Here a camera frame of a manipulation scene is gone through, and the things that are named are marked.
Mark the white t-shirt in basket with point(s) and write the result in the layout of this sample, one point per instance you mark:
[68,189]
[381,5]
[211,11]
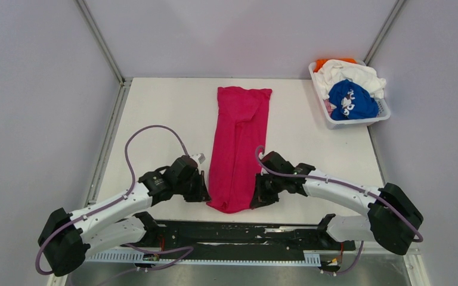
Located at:
[335,71]

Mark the aluminium frame rail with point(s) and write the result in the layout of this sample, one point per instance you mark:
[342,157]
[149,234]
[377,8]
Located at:
[217,240]

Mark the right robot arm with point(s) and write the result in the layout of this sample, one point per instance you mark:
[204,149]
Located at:
[384,215]

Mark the blue t-shirt in basket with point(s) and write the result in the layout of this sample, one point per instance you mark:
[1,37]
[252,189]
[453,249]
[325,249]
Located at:
[352,102]

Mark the light pink garment in basket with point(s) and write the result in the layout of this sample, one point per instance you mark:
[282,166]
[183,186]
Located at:
[329,107]

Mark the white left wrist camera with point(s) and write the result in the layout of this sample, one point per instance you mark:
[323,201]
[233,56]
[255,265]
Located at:
[198,158]

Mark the white perforated laundry basket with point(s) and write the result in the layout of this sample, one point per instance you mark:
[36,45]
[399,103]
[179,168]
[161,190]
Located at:
[384,112]

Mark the pink t-shirt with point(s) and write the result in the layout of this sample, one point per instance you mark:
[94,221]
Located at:
[241,127]

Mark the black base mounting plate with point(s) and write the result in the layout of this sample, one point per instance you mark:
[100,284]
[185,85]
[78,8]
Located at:
[242,241]

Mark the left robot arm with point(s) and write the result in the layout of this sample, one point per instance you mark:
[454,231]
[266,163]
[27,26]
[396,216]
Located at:
[98,221]

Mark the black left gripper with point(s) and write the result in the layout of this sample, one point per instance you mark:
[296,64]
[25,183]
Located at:
[202,194]

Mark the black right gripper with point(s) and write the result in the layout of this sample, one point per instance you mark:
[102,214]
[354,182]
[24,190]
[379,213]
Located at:
[260,198]

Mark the orange t-shirt in basket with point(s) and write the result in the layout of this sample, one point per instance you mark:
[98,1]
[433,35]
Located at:
[320,62]

